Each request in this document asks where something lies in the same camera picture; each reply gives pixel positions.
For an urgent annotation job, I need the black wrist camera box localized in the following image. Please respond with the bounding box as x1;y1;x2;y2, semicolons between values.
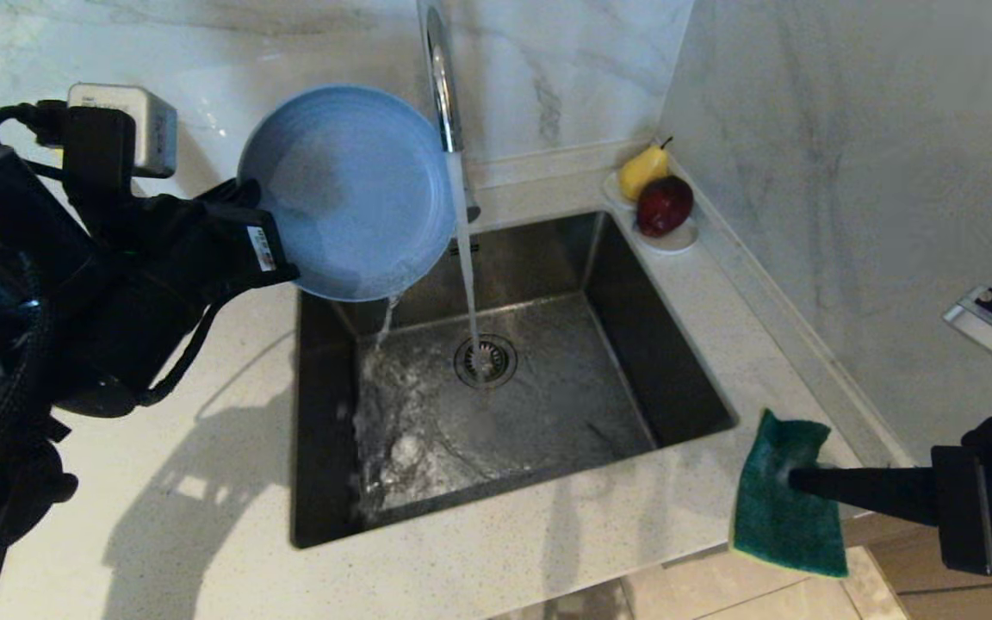
66;83;179;180

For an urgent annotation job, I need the running water stream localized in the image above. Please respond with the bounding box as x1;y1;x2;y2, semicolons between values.
447;153;490;387

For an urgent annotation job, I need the yellow pear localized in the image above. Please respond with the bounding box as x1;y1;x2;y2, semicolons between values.
618;136;673;203

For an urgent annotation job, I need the dark red apple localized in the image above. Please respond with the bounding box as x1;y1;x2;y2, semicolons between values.
635;175;696;239

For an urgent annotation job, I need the yellow sponge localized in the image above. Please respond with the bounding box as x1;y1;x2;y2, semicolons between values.
730;408;850;579

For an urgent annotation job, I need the stainless steel sink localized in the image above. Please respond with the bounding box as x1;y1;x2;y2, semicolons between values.
291;209;738;549

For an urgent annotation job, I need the chrome faucet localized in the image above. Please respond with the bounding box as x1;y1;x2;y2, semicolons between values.
421;0;482;226

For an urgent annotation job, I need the small white dish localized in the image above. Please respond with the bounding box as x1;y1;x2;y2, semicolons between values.
604;170;704;255

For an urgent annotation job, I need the wooden cabinet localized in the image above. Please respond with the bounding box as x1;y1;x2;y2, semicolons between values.
840;515;992;620

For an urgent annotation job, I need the blue-grey plate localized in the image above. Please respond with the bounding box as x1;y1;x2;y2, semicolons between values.
238;84;460;303

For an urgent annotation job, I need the round metal sink drain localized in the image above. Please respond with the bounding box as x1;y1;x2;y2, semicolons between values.
453;334;518;390

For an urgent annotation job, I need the clear poured water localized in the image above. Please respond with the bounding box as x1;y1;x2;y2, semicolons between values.
374;294;402;350

